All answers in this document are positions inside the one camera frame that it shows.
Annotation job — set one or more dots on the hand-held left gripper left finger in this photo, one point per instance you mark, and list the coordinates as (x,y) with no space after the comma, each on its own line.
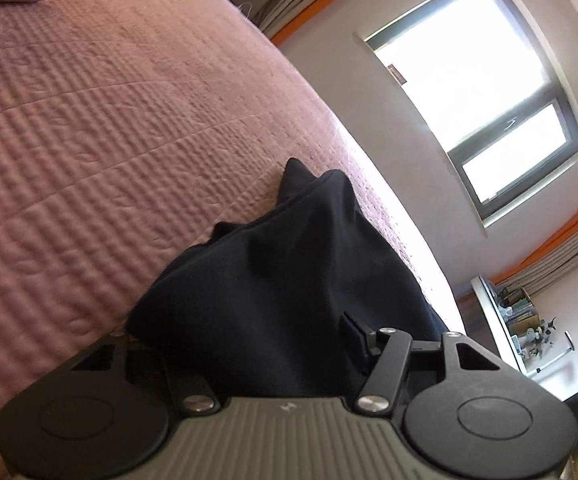
(189,385)

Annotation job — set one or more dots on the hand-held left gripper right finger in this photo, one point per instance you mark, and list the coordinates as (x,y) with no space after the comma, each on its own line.
(354,332)

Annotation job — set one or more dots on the navy hooded jacket white stripes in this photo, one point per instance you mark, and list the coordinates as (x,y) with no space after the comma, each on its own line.
(289,280)

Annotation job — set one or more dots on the row of books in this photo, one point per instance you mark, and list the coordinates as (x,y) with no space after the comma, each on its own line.
(519,307)

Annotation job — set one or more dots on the white desk lamp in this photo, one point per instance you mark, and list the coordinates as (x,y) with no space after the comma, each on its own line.
(561,350)

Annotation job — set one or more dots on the orange curtain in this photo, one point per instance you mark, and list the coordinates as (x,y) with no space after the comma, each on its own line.
(316,8)
(559,236)

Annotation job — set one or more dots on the bed with pink quilted cover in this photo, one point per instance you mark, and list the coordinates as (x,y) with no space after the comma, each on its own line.
(119,135)

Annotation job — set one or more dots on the grey framed window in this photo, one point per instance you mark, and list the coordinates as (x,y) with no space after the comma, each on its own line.
(474,85)

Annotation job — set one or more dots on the white and blue wall desk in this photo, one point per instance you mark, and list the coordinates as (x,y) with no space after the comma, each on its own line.
(504,325)

